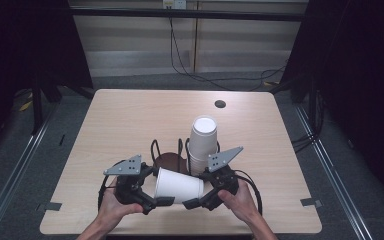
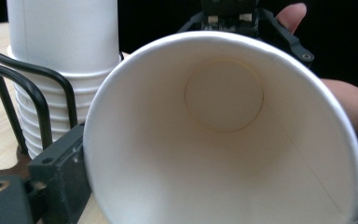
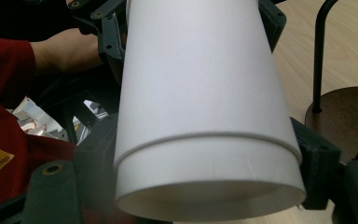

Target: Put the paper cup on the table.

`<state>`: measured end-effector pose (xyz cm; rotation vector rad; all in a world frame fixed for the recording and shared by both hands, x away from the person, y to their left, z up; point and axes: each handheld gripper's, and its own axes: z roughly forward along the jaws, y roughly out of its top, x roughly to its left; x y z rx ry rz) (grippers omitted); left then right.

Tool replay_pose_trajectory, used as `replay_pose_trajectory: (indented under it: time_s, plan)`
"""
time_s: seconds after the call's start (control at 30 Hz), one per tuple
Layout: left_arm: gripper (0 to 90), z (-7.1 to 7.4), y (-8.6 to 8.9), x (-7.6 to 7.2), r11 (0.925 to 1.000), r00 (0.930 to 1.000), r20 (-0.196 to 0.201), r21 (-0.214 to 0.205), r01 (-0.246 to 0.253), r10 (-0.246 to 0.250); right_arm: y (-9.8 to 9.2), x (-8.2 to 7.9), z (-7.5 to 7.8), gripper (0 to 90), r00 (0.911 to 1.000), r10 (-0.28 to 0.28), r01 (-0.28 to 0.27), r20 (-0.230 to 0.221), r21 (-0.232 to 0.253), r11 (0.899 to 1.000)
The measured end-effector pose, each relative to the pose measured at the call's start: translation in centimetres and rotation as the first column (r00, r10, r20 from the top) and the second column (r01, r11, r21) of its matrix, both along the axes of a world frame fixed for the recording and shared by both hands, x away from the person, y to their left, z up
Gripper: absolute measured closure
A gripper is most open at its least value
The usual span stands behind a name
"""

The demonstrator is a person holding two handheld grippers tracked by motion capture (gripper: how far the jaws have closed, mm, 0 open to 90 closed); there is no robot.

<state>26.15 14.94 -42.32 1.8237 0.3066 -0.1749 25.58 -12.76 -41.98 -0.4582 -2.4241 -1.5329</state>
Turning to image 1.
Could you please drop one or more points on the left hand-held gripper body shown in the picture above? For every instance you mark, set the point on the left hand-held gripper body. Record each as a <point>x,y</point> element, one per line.
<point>128,186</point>

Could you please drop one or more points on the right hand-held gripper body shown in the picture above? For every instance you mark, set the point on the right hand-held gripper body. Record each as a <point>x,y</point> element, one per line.
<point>225,181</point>

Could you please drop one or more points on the white disposable cup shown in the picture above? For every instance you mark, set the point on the white disposable cup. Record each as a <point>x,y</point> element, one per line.
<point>178,185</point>

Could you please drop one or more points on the stack of white paper cups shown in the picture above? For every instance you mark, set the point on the stack of white paper cups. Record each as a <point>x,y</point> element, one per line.
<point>202,143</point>

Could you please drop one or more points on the person's left hand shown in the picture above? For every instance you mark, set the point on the person's left hand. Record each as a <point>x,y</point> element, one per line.
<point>113,210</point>

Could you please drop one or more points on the person's right hand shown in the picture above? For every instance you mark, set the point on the person's right hand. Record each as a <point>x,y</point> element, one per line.
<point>241,205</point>

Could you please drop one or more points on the black metal stand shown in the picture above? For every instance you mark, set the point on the black metal stand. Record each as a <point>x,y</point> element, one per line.
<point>37,110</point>

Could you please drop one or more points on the yellow floor tape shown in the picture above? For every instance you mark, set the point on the yellow floor tape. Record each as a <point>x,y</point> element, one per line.
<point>25,106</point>

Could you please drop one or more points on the black horizontal bar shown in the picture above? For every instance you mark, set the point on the black horizontal bar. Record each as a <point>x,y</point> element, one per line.
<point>180,14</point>

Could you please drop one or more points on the black curtain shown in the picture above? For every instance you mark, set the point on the black curtain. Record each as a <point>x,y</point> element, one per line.
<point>363,66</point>
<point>20,50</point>

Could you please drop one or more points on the grey table bracket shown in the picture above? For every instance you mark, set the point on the grey table bracket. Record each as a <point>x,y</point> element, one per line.
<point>310,202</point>
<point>48,206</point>

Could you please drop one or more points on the metal floor rail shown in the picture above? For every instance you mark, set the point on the metal floor rail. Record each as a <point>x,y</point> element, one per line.
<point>13,173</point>
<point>330,166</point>

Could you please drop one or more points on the white wall outlet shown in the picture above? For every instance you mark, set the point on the white wall outlet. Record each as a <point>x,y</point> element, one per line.
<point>175,4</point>

